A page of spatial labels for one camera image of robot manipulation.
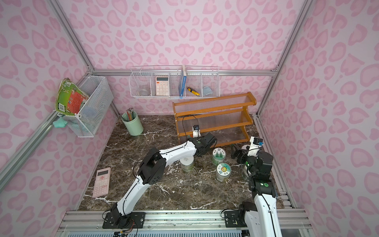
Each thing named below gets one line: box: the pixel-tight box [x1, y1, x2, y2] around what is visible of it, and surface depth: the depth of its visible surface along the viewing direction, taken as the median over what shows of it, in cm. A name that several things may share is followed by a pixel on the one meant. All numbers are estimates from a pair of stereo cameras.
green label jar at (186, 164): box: [179, 155, 194, 172], surface depth 86 cm
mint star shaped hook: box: [52, 116, 68, 128], surface depth 64 cm
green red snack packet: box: [54, 77, 90, 116], surface depth 73 cm
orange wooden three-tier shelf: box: [172, 91, 257, 148], surface depth 96 cm
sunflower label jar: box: [215, 162, 232, 183], surface depth 84 cm
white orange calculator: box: [155, 76, 170, 97], surface depth 96 cm
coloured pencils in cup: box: [125, 107, 134, 121], surface depth 102 cm
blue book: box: [178, 65, 188, 99], surface depth 90 cm
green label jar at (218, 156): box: [211, 147, 227, 166], surface depth 90 cm
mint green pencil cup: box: [121, 111, 144, 137], surface depth 105 cm
